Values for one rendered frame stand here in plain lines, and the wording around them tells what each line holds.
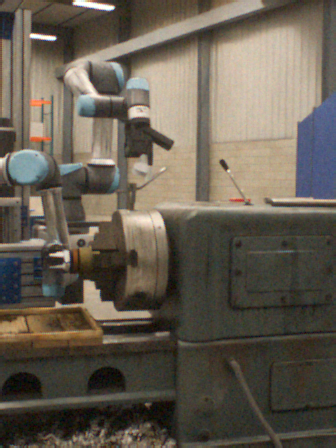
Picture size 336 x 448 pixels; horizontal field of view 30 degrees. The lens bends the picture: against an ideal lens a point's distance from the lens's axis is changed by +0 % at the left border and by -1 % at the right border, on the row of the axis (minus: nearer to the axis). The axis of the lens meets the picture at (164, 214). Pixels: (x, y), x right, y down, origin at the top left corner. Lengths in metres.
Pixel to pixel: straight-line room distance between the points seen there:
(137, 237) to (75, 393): 0.48
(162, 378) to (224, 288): 0.32
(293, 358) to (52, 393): 0.72
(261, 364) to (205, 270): 0.35
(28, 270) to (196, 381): 0.92
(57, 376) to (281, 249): 0.75
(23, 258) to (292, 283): 1.08
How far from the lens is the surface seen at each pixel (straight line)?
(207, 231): 1.80
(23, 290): 2.52
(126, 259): 1.82
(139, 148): 2.06
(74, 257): 1.91
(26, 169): 2.14
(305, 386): 2.03
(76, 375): 1.86
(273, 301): 1.92
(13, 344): 1.79
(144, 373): 1.90
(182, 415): 1.92
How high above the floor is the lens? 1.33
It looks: 3 degrees down
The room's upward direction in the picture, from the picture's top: 1 degrees clockwise
